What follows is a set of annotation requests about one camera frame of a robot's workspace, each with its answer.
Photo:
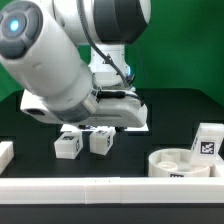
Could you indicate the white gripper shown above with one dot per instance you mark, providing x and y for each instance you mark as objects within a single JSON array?
[{"x": 126, "y": 112}]

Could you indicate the white round stool seat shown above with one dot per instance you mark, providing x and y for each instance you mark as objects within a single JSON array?
[{"x": 174, "y": 162}]

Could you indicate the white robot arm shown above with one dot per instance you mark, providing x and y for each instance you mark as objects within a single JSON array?
[{"x": 68, "y": 55}]

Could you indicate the white tag sheet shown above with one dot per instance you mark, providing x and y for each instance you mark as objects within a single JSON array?
[{"x": 71, "y": 128}]

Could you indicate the white front fence wall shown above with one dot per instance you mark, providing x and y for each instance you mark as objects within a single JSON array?
[{"x": 111, "y": 190}]

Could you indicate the white fence wall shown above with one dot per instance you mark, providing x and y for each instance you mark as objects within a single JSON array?
[
  {"x": 6, "y": 154},
  {"x": 217, "y": 170},
  {"x": 111, "y": 190}
]

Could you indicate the white right fence wall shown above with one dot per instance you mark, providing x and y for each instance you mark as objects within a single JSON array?
[{"x": 217, "y": 170}]

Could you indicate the white left fence wall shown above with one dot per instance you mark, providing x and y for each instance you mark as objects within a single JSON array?
[{"x": 6, "y": 154}]

